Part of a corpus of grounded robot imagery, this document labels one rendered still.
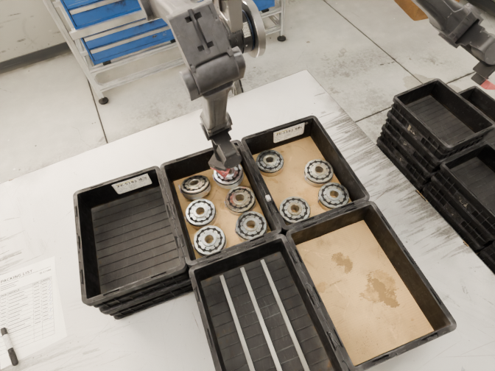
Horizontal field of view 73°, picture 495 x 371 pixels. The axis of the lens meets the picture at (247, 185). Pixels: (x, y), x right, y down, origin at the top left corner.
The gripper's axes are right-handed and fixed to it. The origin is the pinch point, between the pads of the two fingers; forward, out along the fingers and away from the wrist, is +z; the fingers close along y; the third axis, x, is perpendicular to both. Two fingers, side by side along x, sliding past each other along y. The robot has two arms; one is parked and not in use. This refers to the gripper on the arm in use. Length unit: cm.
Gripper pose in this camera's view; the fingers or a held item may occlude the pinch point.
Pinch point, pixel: (227, 170)
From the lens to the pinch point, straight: 116.8
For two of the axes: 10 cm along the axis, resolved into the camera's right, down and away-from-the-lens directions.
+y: 4.2, -7.9, 4.4
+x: -9.0, -3.3, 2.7
